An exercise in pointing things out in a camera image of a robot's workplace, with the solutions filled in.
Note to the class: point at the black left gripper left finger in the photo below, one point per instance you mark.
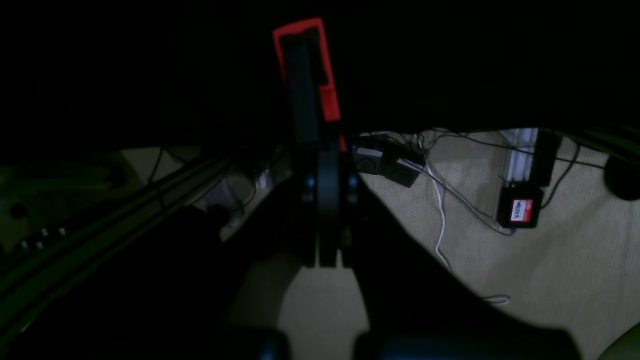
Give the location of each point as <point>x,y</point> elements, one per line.
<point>167,295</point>

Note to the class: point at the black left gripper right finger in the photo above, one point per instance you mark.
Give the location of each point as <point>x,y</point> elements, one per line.
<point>419,311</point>

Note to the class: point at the black power adapter brick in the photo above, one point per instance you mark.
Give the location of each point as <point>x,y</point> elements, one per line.
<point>519,206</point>

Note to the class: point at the black table cloth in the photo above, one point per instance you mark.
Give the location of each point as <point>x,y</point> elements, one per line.
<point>97,75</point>

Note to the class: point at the orange black clamp right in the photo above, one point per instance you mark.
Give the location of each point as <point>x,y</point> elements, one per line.
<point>305,64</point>

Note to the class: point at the aluminium frame rail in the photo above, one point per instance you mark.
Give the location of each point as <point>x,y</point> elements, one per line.
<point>40,272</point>

